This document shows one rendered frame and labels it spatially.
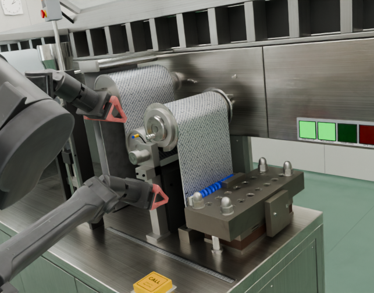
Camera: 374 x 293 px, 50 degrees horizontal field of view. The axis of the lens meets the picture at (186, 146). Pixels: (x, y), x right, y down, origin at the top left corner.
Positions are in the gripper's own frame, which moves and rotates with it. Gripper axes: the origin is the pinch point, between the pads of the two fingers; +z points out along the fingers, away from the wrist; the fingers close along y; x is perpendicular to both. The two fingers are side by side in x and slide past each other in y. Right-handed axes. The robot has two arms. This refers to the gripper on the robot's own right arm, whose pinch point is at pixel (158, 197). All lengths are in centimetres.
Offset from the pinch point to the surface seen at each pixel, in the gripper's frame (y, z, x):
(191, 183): 0.2, 11.8, 6.2
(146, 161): -10.4, 1.3, 9.3
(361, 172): -49, 286, 56
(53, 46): -72, -8, 46
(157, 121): -4.7, -3.5, 20.7
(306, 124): 23.5, 29.2, 31.7
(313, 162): -95, 284, 59
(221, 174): 0.2, 25.2, 11.6
